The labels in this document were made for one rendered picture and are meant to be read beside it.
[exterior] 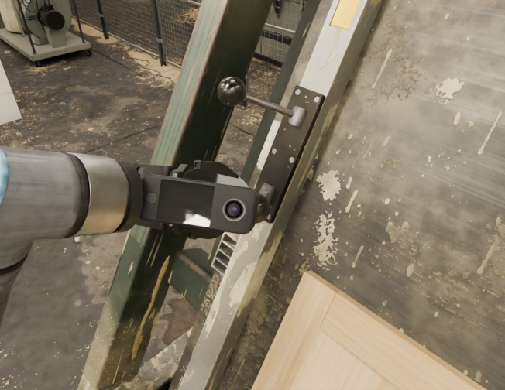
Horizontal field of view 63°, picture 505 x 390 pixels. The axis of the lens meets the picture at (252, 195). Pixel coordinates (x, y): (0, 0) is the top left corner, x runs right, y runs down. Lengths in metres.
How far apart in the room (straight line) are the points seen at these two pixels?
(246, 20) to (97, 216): 0.51
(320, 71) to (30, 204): 0.42
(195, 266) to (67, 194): 0.52
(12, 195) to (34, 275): 2.32
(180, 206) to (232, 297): 0.31
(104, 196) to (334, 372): 0.41
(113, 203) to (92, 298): 2.04
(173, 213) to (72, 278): 2.16
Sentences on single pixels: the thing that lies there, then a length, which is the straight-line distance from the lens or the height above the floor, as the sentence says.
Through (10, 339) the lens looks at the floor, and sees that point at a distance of 2.42.
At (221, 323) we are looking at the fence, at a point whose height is 1.19.
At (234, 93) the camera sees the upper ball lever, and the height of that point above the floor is 1.55.
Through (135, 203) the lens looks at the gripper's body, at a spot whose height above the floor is 1.53.
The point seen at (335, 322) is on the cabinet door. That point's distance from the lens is 0.61.
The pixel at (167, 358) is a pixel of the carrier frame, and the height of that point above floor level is 0.79.
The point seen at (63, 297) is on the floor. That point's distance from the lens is 2.47.
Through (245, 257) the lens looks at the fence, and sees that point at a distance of 0.66.
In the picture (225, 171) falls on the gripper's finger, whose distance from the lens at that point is 0.50.
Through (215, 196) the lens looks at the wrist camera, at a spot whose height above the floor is 1.53.
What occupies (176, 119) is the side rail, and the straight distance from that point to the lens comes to 0.77.
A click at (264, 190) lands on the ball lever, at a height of 1.41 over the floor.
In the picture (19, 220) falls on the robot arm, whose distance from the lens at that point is 0.35.
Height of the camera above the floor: 1.77
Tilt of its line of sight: 38 degrees down
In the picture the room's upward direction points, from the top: straight up
